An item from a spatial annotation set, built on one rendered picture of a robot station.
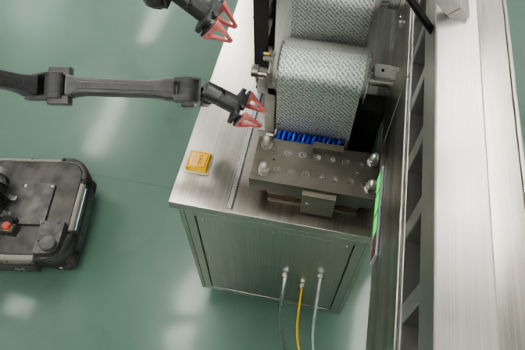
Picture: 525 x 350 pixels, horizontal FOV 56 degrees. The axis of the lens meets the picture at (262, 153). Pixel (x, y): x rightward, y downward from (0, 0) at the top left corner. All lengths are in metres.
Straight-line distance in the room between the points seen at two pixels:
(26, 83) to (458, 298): 1.26
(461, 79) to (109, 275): 1.99
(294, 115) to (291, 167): 0.16
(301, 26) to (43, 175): 1.56
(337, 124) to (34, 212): 1.53
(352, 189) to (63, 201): 1.49
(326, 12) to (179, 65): 1.84
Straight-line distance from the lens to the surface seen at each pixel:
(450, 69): 0.94
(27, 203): 2.55
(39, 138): 3.10
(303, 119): 1.52
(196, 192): 1.61
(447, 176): 0.80
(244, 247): 1.80
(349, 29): 1.56
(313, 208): 1.52
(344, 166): 1.52
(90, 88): 1.51
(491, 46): 1.35
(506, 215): 1.07
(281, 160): 1.51
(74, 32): 3.64
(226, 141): 1.71
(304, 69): 1.38
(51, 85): 1.54
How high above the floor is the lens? 2.29
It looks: 56 degrees down
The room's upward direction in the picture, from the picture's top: straight up
